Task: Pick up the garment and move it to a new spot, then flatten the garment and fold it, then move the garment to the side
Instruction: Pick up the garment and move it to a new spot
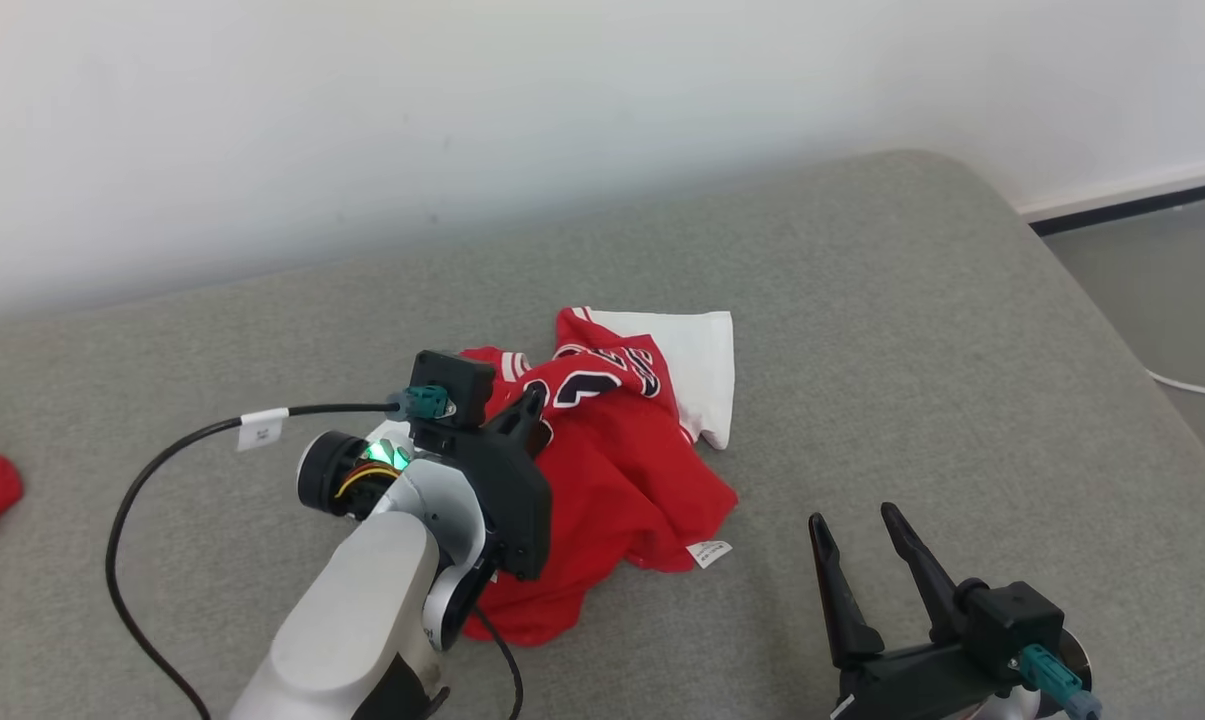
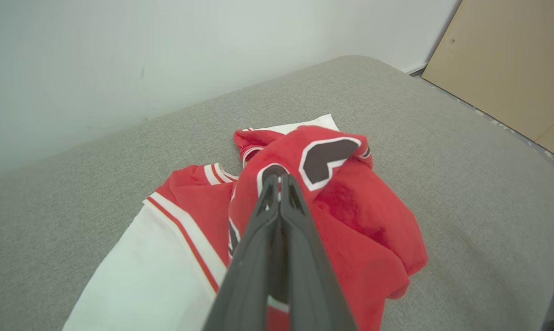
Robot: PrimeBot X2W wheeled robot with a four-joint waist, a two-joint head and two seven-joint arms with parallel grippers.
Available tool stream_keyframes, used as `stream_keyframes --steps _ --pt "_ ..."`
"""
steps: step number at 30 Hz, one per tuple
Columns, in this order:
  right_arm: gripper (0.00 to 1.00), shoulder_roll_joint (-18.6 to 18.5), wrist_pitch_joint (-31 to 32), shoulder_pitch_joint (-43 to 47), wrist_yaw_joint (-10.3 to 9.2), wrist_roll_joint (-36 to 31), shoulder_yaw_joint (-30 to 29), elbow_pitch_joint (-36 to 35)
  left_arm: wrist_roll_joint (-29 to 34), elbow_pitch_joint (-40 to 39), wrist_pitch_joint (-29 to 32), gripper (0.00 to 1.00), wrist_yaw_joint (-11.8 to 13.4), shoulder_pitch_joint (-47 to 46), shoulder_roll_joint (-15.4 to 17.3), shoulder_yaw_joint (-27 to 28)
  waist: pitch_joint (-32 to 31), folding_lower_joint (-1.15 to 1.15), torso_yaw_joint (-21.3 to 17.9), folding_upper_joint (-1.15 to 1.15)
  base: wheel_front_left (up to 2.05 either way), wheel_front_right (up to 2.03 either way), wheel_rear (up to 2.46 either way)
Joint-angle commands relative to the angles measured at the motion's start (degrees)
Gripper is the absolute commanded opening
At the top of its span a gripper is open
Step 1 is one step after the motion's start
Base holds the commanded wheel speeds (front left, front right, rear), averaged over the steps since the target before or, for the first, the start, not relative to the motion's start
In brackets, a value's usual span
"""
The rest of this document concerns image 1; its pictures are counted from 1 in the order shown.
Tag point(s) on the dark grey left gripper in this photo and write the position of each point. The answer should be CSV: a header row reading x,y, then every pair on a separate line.
x,y
512,500

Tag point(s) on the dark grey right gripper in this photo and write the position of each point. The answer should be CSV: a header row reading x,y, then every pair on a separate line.
x,y
912,685

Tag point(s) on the red white basketball jersey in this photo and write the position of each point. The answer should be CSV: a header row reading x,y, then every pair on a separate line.
x,y
622,480

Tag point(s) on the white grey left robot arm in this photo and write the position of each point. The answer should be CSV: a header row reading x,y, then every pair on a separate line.
x,y
362,610

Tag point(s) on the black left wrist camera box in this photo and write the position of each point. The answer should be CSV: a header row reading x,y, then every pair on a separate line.
x,y
457,380

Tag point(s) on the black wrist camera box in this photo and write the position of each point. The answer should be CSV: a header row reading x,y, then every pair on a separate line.
x,y
457,380
1012,615

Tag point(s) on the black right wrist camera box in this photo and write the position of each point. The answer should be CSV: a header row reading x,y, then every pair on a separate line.
x,y
1012,615

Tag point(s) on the black white wall baseboard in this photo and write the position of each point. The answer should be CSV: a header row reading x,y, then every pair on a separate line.
x,y
1132,205

